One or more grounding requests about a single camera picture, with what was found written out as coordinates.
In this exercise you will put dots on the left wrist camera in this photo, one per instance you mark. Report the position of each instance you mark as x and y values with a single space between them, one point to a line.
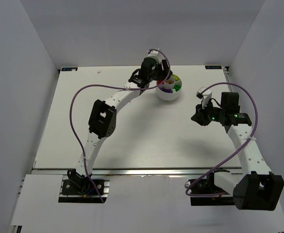
154 54

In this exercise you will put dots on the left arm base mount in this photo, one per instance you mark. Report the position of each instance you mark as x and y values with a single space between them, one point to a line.
77 188

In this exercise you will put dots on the purple lego brick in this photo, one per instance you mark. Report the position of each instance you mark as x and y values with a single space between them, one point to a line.
167 90

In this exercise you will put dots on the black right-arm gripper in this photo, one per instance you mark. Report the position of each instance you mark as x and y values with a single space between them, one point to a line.
200 116

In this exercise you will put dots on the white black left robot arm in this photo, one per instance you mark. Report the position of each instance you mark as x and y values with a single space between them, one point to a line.
102 121

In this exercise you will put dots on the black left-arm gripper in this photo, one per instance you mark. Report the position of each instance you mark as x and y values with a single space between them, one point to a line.
137 80

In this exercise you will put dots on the blue label sticker left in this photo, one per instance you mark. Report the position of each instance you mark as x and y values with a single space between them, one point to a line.
66 69

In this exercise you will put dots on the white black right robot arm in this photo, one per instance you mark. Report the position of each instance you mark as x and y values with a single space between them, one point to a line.
258 188

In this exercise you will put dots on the small green lego brick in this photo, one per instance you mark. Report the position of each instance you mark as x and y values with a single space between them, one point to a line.
176 88

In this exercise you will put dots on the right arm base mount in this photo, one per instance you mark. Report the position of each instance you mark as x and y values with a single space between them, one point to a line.
213 190

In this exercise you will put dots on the blue label sticker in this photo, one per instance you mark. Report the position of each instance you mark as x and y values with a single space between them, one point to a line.
213 67
66 69

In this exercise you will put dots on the blue label sticker right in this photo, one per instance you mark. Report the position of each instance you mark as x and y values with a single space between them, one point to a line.
213 67

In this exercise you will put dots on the white round divided container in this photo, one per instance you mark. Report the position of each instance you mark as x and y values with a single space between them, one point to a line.
168 84

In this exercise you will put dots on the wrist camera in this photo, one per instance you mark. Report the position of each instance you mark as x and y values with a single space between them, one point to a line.
154 54
204 95

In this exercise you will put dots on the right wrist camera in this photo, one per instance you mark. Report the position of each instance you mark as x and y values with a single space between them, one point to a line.
204 95

